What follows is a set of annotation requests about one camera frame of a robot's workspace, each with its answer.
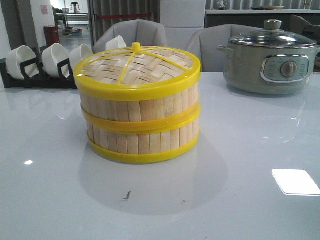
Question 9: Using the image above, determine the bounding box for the white bowl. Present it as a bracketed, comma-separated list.
[69, 44, 93, 71]
[41, 43, 69, 78]
[105, 35, 127, 51]
[5, 45, 37, 80]

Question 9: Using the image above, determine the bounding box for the bamboo steamer tray yellow rim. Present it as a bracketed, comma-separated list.
[80, 83, 201, 133]

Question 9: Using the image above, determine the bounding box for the dark grey cabinet counter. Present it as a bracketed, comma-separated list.
[205, 9, 320, 30]

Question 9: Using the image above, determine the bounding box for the glass pot lid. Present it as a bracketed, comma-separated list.
[228, 19, 317, 49]

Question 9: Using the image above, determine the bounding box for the grey chair left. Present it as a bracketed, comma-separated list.
[92, 19, 167, 53]

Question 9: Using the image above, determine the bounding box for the white bowl far left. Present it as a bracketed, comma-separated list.
[5, 45, 37, 80]

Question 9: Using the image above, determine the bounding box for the black dish rack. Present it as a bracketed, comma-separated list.
[0, 56, 77, 89]

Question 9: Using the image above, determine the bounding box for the woven bamboo steamer lid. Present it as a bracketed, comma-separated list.
[73, 42, 201, 102]

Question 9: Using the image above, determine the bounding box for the red barrier belt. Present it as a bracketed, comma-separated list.
[96, 12, 153, 20]

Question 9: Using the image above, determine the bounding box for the red trash bin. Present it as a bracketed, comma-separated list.
[43, 25, 60, 47]

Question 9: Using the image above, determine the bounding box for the yellow plate on counter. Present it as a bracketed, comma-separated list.
[259, 6, 285, 11]

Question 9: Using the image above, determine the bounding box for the green electric cooking pot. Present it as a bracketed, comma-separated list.
[216, 37, 320, 95]

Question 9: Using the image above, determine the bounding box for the white refrigerator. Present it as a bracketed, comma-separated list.
[159, 0, 206, 50]

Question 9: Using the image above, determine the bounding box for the white bowl far right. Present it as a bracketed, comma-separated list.
[105, 35, 127, 51]

